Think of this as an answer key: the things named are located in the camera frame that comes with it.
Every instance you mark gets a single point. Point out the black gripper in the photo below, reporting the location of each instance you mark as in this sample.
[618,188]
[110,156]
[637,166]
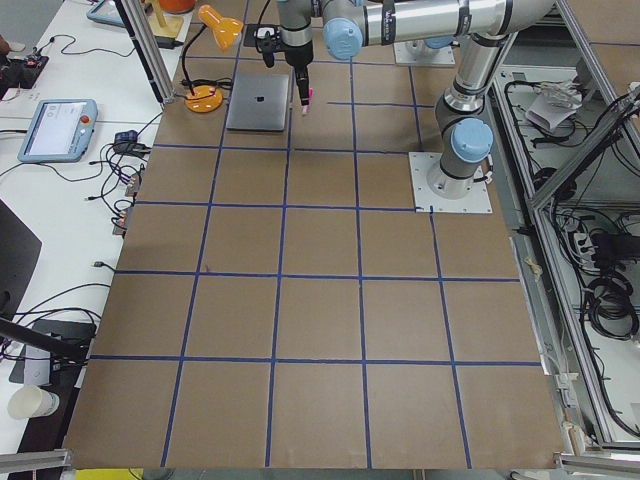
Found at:
[299,55]

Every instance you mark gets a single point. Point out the pink marker pen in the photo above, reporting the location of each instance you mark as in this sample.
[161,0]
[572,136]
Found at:
[306,106]

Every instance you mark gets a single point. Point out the white computer mouse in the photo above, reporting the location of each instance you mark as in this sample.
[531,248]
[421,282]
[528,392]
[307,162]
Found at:
[263,32]

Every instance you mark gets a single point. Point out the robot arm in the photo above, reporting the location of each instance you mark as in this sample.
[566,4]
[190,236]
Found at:
[486,29]

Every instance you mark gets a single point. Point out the silver laptop notebook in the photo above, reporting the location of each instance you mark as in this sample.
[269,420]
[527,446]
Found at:
[258,102]

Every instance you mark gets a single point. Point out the black mousepad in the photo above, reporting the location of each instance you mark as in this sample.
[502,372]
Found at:
[249,39]

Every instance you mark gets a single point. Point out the orange desk lamp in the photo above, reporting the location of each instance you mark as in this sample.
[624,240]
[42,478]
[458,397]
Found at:
[205,86]

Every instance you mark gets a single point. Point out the black power adapter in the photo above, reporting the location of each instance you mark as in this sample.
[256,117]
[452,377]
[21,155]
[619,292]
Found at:
[165,42]

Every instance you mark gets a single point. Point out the wooden stand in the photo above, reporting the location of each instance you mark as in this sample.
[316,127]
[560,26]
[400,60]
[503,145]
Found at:
[164,25]

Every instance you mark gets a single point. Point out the orange cylindrical container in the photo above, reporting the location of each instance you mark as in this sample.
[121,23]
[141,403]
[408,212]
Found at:
[177,7]

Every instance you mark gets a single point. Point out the blue teach pendant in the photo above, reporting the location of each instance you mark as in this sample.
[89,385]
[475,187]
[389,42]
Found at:
[60,131]
[105,12]

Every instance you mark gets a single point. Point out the white paper cup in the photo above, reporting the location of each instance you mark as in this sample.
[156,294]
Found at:
[31,401]

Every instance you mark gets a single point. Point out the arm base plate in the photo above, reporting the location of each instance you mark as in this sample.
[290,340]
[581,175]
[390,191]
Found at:
[419,54]
[434,192]

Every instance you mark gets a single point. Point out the aluminium frame post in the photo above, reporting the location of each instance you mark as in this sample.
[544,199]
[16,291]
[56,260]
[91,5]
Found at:
[137,26]

